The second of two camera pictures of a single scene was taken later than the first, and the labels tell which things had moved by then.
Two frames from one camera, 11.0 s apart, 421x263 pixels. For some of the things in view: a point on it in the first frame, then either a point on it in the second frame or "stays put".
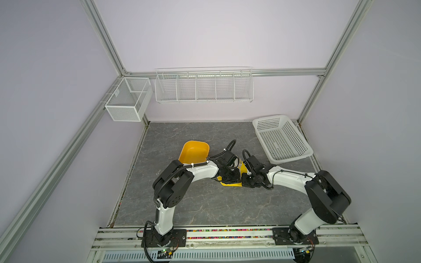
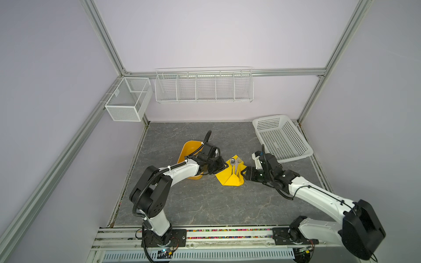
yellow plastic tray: x=194 y=152 stays put
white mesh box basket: x=130 y=99 stays put
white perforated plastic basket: x=282 y=141 stays put
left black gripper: x=236 y=178 -> x=221 y=165
